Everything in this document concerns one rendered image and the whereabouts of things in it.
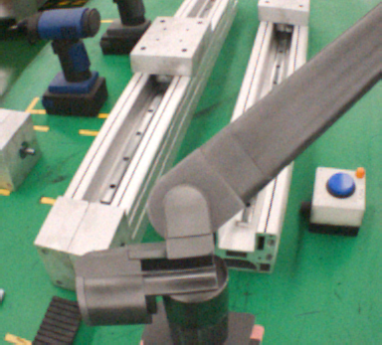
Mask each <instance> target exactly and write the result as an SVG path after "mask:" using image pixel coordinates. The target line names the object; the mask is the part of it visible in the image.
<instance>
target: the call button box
mask: <svg viewBox="0 0 382 345"><path fill-rule="evenodd" d="M336 172H345V173H347V174H349V175H350V176H351V177H352V178H353V180H354V183H355V184H354V188H353V190H352V191H351V192H350V193H349V194H346V195H339V194H335V193H333V192H332V191H331V190H330V189H329V187H328V184H329V177H330V176H331V175H332V174H334V173H336ZM364 200H365V175H364V177H363V178H357V177H356V171H351V170H338V169H330V168H323V167H317V169H316V174H315V181H314V189H313V197H312V202H306V201H302V202H301V208H300V212H301V213H305V214H311V215H310V221H309V224H308V232H309V233H312V234H314V233H317V234H323V235H325V234H329V235H334V236H335V235H340V236H350V237H354V236H355V237H356V236H357V235H358V233H359V229H360V225H361V221H362V218H363V213H364V210H365V207H364Z"/></svg>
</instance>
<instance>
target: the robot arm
mask: <svg viewBox="0 0 382 345"><path fill-rule="evenodd" d="M381 79H382V1H381V2H380V3H378V4H377V5H376V6H374V8H372V9H371V10H370V11H368V12H367V13H366V14H365V15H364V16H363V17H361V18H360V19H359V20H357V21H356V22H354V24H352V25H351V26H350V27H349V28H347V29H346V31H343V33H341V34H340V35H339V36H338V37H336V38H335V39H334V40H332V41H331V43H328V45H327V46H325V47H324V48H323V49H321V50H320V52H317V53H316V55H313V57H312V58H311V59H309V60H308V61H307V62H306V63H304V64H303V65H302V66H301V67H299V68H298V69H296V71H295V72H293V73H292V74H291V75H290V76H289V77H286V79H285V80H283V81H282V82H281V83H280V84H278V85H277V86H275V87H274V89H273V90H272V91H269V92H268V93H267V94H265V96H264V97H263V98H261V99H260V100H258V101H256V102H255V103H254V105H253V106H251V107H248V108H247V110H246V111H245V112H244V113H243V114H241V115H240V116H239V117H236V118H235V119H234V120H233V121H232V122H231V123H230V124H228V125H227V126H226V127H225V128H223V129H222V130H221V131H220V132H218V133H217V134H216V135H215V136H213V137H212V138H211V139H210V140H208V141H207V142H206V143H205V144H203V145H202V146H201V147H200V148H197V149H196V150H194V151H193V152H192V153H191V154H189V155H188V156H187V157H186V158H185V159H183V160H182V161H181V162H180V163H178V164H177V165H176V166H175V167H173V168H172V169H171V170H170V171H168V172H167V173H166V174H165V175H164V176H162V177H161V178H160V179H159V180H158V181H157V182H156V183H155V184H154V185H153V187H152V189H151V190H150V194H149V197H148V202H147V213H148V218H149V220H150V222H151V225H152V226H153V228H154V229H155V231H156V232H157V233H158V234H159V235H160V236H161V237H162V238H164V239H166V241H165V242H158V243H150V244H133V245H132V246H129V245H125V246H123V247H119V248H114V249H111V248H109V249H104V250H95V249H93V250H92V251H91V252H86V253H85V254H84V255H81V257H80V258H78V259H77V260H76V262H75V273H76V278H77V280H76V287H77V297H78V301H79V308H80V310H81V314H82V317H83V320H84V323H85V324H86V326H110V325H112V326H118V325H122V326H125V325H139V324H144V325H145V327H144V330H143V332H142V335H141V342H140V345H260V343H261V339H262V337H263V334H264V328H263V327H262V326H261V325H260V326H258V325H255V315H254V314H252V313H243V312H234V311H229V310H228V306H229V270H228V267H227V265H226V264H225V263H224V261H223V259H222V258H221V257H218V256H217V255H215V250H214V242H213V233H214V232H216V231H217V230H218V229H219V228H221V227H222V226H223V225H224V224H225V223H227V222H228V221H230V220H231V219H233V218H234V217H235V216H236V215H238V214H239V213H240V212H241V211H242V210H244V209H245V208H246V204H247V203H248V202H249V201H251V200H252V199H253V198H254V197H255V196H257V194H258V193H259V192H261V191H262V190H263V189H264V188H265V187H267V186H268V185H269V184H270V183H271V182H272V181H274V180H275V179H276V177H277V176H278V175H279V174H280V173H281V172H282V171H283V170H284V169H286V168H287V167H288V166H290V164H291V163H292V162H293V161H294V160H295V159H296V157H297V156H299V155H300V154H301V153H302V152H303V151H304V150H305V149H306V148H307V147H309V146H310V145H311V144H312V143H314V142H315V140H316V139H318V138H319V137H320V135H321V134H323V133H325V131H326V130H328V129H329V127H330V126H332V125H333V123H335V122H337V120H338V119H339V118H340V117H341V116H343V114H345V113H346V111H347V110H349V109H350V108H351V107H352V106H353V105H355V103H357V101H358V100H360V99H361V98H362V96H364V95H366V94H367V92H368V91H371V89H372V88H373V87H374V86H375V85H377V83H378V82H379V81H381ZM154 258H160V259H154ZM156 296H162V300H161V301H159V302H158V303H157V300H156Z"/></svg>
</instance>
